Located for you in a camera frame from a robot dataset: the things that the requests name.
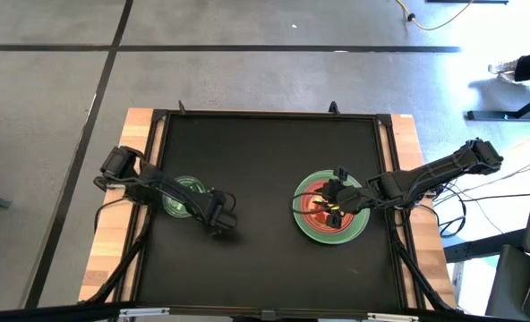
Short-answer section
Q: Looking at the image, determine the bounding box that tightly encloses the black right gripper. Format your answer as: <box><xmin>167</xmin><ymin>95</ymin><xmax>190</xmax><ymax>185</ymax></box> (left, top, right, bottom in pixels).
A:
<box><xmin>321</xmin><ymin>165</ymin><xmax>376</xmax><ymax>230</ymax></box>

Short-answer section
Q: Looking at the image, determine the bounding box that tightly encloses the opaque green plastic plate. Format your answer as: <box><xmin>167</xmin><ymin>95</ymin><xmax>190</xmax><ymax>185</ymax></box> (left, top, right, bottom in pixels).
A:
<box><xmin>292</xmin><ymin>169</ymin><xmax>372</xmax><ymax>246</ymax></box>

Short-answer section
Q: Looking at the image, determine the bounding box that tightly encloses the clear red plastic plate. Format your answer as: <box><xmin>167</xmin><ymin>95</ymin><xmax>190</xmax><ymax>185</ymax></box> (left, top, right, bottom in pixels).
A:
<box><xmin>299</xmin><ymin>177</ymin><xmax>363</xmax><ymax>238</ymax></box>

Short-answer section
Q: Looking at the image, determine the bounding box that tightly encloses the clear green plastic plate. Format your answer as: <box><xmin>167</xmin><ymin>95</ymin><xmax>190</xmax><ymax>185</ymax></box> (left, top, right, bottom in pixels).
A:
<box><xmin>161</xmin><ymin>176</ymin><xmax>208</xmax><ymax>220</ymax></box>
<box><xmin>162</xmin><ymin>174</ymin><xmax>209</xmax><ymax>219</ymax></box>

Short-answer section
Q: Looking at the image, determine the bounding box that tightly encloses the black table mat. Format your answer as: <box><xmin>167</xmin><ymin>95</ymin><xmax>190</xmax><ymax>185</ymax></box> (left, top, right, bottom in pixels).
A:
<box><xmin>137</xmin><ymin>112</ymin><xmax>403</xmax><ymax>310</ymax></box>

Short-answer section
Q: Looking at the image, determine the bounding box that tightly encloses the black desk crossbar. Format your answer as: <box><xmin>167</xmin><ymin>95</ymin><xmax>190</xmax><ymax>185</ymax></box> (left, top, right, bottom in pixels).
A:
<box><xmin>443</xmin><ymin>227</ymin><xmax>528</xmax><ymax>263</ymax></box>

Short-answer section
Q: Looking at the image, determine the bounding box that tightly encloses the black desk base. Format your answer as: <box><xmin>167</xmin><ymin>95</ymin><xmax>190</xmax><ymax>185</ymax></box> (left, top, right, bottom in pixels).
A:
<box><xmin>466</xmin><ymin>87</ymin><xmax>530</xmax><ymax>122</ymax></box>

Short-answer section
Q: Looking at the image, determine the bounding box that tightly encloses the person's shoe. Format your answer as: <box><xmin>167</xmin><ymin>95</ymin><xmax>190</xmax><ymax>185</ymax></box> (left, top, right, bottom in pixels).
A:
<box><xmin>487</xmin><ymin>58</ymin><xmax>520</xmax><ymax>84</ymax></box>

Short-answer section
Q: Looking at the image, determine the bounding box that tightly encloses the black aluminium rig frame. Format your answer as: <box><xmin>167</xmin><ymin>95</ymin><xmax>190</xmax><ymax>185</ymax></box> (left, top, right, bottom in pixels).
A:
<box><xmin>0</xmin><ymin>100</ymin><xmax>530</xmax><ymax>322</ymax></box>

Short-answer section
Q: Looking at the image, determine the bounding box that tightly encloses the silver metal bracket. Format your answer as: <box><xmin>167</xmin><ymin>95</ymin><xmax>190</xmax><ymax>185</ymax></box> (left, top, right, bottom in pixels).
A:
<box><xmin>366</xmin><ymin>312</ymin><xmax>421</xmax><ymax>322</ymax></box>
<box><xmin>119</xmin><ymin>307</ymin><xmax>171</xmax><ymax>319</ymax></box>

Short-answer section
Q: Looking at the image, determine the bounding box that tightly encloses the black cable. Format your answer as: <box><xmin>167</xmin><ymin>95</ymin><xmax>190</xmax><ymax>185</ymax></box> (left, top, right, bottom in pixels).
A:
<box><xmin>460</xmin><ymin>191</ymin><xmax>530</xmax><ymax>202</ymax></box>

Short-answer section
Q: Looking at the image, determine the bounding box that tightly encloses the yellow cable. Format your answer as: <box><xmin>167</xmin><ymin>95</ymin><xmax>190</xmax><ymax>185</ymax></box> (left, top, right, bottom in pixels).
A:
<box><xmin>394</xmin><ymin>0</ymin><xmax>474</xmax><ymax>31</ymax></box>

